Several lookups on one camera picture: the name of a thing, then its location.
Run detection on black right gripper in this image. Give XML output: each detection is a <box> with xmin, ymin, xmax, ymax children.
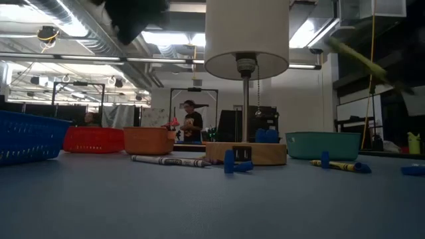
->
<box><xmin>384</xmin><ymin>19</ymin><xmax>425</xmax><ymax>96</ymax></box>

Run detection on yellow-green crayon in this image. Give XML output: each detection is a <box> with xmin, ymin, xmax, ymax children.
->
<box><xmin>327</xmin><ymin>36</ymin><xmax>388</xmax><ymax>80</ymax></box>

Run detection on yellow crayon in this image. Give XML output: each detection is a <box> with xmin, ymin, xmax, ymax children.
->
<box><xmin>309</xmin><ymin>160</ymin><xmax>358</xmax><ymax>173</ymax></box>

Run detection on ceiling tube light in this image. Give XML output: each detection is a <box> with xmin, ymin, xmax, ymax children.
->
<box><xmin>288</xmin><ymin>63</ymin><xmax>322</xmax><ymax>70</ymax></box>
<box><xmin>0</xmin><ymin>51</ymin><xmax>207</xmax><ymax>66</ymax></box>

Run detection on yellow-green bottle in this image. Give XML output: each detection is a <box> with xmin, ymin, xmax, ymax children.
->
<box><xmin>406</xmin><ymin>131</ymin><xmax>422</xmax><ymax>155</ymax></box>

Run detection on grey tarp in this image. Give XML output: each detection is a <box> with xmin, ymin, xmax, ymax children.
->
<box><xmin>101</xmin><ymin>104</ymin><xmax>137</xmax><ymax>129</ymax></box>

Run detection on person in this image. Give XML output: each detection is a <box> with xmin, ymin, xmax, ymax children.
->
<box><xmin>179</xmin><ymin>99</ymin><xmax>204</xmax><ymax>143</ymax></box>
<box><xmin>83</xmin><ymin>112</ymin><xmax>100</xmax><ymax>127</ymax></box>

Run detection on ceiling light panel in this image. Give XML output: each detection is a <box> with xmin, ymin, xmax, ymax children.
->
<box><xmin>288</xmin><ymin>18</ymin><xmax>339</xmax><ymax>49</ymax></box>

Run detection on teal plastic bin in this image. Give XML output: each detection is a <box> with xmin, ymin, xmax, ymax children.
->
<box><xmin>285</xmin><ymin>131</ymin><xmax>362</xmax><ymax>161</ymax></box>

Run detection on red background object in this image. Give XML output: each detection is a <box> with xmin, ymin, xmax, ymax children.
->
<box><xmin>161</xmin><ymin>116</ymin><xmax>181</xmax><ymax>131</ymax></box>

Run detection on white lamp wooden base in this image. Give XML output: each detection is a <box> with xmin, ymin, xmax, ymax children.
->
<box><xmin>204</xmin><ymin>0</ymin><xmax>290</xmax><ymax>166</ymax></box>

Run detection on orange plastic bin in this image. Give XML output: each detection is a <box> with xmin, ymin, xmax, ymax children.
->
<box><xmin>123</xmin><ymin>127</ymin><xmax>176</xmax><ymax>156</ymax></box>

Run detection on red plastic basket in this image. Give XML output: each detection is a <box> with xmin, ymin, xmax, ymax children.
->
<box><xmin>62</xmin><ymin>126</ymin><xmax>126</xmax><ymax>154</ymax></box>

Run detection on black cabinet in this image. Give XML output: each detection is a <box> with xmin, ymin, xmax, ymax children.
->
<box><xmin>248</xmin><ymin>105</ymin><xmax>280</xmax><ymax>143</ymax></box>

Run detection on black monitor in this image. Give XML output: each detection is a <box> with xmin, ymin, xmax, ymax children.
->
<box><xmin>217</xmin><ymin>109</ymin><xmax>243</xmax><ymax>143</ymax></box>

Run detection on white crayon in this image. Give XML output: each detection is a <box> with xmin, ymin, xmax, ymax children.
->
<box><xmin>130</xmin><ymin>155</ymin><xmax>213</xmax><ymax>168</ymax></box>

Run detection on blue plastic basket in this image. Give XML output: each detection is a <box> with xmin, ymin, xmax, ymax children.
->
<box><xmin>0</xmin><ymin>110</ymin><xmax>72</xmax><ymax>166</ymax></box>

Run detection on blue-grey table mat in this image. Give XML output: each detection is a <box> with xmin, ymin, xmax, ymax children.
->
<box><xmin>0</xmin><ymin>151</ymin><xmax>425</xmax><ymax>239</ymax></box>

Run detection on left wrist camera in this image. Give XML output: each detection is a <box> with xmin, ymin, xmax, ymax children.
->
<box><xmin>147</xmin><ymin>0</ymin><xmax>171</xmax><ymax>27</ymax></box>

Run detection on black metal frame stand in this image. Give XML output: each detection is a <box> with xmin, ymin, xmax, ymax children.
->
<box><xmin>51</xmin><ymin>80</ymin><xmax>106</xmax><ymax>117</ymax></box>
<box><xmin>168</xmin><ymin>86</ymin><xmax>220</xmax><ymax>133</ymax></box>

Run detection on silver ventilation duct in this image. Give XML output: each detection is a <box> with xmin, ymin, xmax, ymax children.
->
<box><xmin>25</xmin><ymin>0</ymin><xmax>124</xmax><ymax>57</ymax></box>

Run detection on black cord reel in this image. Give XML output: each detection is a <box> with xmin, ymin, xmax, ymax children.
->
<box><xmin>35</xmin><ymin>25</ymin><xmax>61</xmax><ymax>54</ymax></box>

